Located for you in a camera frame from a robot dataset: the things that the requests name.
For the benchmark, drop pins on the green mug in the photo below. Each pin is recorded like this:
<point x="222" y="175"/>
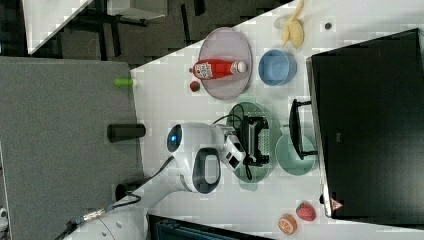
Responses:
<point x="288" y="158"/>

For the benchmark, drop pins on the peeled toy banana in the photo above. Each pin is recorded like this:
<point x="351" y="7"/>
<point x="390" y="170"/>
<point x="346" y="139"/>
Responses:
<point x="293" y="31"/>

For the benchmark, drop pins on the small toy strawberry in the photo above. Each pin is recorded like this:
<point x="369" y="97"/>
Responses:
<point x="194" y="86"/>

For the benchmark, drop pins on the red ketchup bottle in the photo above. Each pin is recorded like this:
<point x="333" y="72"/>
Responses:
<point x="209" y="69"/>

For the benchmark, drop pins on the black oven door handle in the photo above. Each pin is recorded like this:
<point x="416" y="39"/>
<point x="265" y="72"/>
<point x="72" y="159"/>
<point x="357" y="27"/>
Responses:
<point x="296" y="129"/>

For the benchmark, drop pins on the grey mat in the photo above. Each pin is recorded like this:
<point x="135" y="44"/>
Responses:
<point x="57" y="162"/>

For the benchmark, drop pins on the black cup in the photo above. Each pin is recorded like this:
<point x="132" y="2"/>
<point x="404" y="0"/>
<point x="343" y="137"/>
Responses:
<point x="127" y="190"/>

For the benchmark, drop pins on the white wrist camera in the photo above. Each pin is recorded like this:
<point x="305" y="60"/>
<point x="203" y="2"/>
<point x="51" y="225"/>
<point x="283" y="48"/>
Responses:
<point x="233" y="153"/>

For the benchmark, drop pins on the large toy strawberry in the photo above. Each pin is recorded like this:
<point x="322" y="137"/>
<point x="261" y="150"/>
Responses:
<point x="306" y="212"/>

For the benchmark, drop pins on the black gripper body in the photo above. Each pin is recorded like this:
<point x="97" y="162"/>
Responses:
<point x="255" y="131"/>

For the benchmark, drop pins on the grey round plate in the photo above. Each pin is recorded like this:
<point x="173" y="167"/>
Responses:
<point x="230" y="54"/>

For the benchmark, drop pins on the black cylinder post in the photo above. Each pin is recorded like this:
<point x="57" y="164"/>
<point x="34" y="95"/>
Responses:
<point x="124" y="132"/>

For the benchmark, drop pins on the black toy oven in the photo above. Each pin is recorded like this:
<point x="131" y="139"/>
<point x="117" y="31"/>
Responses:
<point x="368" y="114"/>

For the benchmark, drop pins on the blue bowl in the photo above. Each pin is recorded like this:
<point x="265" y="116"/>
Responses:
<point x="277" y="67"/>

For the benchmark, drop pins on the green marker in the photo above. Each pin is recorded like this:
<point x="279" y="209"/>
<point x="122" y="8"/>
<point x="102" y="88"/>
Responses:
<point x="123" y="82"/>

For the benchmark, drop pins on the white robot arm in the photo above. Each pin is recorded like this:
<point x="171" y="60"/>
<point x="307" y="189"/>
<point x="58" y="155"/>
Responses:
<point x="197" y="153"/>

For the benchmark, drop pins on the toy orange slice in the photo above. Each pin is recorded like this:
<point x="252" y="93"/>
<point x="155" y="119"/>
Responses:
<point x="287" y="224"/>

